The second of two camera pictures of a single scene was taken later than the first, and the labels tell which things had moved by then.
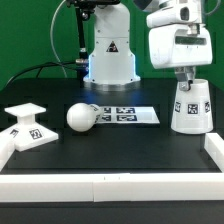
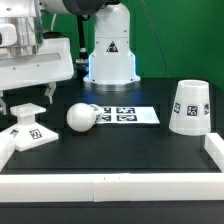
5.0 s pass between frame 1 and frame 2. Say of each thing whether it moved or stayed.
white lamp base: stayed
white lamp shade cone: stayed
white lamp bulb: stayed
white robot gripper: moved
